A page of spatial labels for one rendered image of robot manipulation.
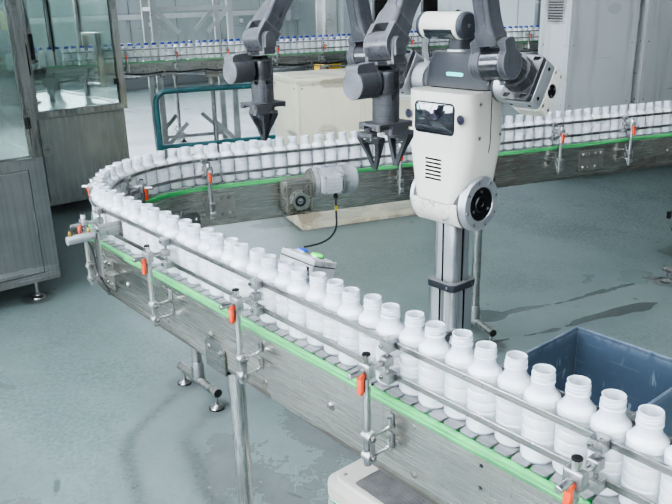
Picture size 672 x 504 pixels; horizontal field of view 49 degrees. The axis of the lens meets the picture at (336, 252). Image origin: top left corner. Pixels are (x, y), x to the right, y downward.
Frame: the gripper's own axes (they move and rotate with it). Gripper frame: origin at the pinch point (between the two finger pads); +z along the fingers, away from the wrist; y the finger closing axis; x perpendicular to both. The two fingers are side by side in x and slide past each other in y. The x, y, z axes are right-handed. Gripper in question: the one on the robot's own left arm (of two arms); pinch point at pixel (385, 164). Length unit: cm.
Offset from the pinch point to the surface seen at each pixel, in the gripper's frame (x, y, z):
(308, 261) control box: 26.8, -1.0, 28.7
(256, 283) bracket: 23.3, -19.2, 29.1
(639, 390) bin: -39, 46, 55
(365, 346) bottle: -11.5, -16.0, 34.0
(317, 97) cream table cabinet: 333, 244, 31
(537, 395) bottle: -53, -16, 28
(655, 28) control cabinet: 265, 609, -11
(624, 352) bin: -34, 46, 47
